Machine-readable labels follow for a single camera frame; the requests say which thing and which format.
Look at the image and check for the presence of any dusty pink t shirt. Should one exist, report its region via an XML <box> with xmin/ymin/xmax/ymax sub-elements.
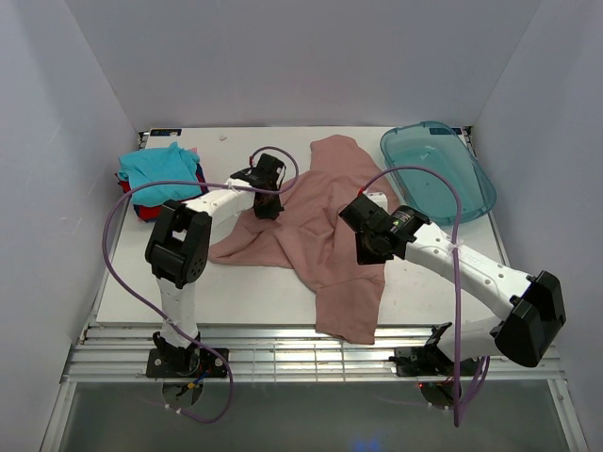
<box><xmin>209</xmin><ymin>135</ymin><xmax>385</xmax><ymax>345</ymax></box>

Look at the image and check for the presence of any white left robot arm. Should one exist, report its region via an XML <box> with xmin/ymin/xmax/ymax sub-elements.
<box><xmin>145</xmin><ymin>153</ymin><xmax>285</xmax><ymax>375</ymax></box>

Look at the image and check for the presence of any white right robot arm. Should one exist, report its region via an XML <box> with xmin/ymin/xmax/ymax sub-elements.
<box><xmin>339</xmin><ymin>194</ymin><xmax>566</xmax><ymax>375</ymax></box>

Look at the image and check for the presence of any navy blue folded t shirt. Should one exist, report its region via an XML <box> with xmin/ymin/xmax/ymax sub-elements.
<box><xmin>121</xmin><ymin>164</ymin><xmax>209</xmax><ymax>223</ymax></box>

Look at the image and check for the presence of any turquoise folded t shirt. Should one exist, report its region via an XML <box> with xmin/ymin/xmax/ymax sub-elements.
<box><xmin>117</xmin><ymin>142</ymin><xmax>202</xmax><ymax>207</ymax></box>

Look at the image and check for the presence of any teal transparent plastic bin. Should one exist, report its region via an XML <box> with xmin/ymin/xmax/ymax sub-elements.
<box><xmin>380</xmin><ymin>121</ymin><xmax>497</xmax><ymax>226</ymax></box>

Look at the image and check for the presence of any black blue corner label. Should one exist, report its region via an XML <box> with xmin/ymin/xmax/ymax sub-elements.
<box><xmin>149</xmin><ymin>128</ymin><xmax>182</xmax><ymax>137</ymax></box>

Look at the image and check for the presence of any red folded t shirt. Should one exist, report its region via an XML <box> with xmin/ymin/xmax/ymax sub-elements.
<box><xmin>131</xmin><ymin>185</ymin><xmax>208</xmax><ymax>222</ymax></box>

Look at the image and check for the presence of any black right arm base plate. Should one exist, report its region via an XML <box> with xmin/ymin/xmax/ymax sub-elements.
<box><xmin>388</xmin><ymin>344</ymin><xmax>454</xmax><ymax>377</ymax></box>

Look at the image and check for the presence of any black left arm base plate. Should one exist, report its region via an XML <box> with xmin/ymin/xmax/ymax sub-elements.
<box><xmin>144</xmin><ymin>348</ymin><xmax>229</xmax><ymax>379</ymax></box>

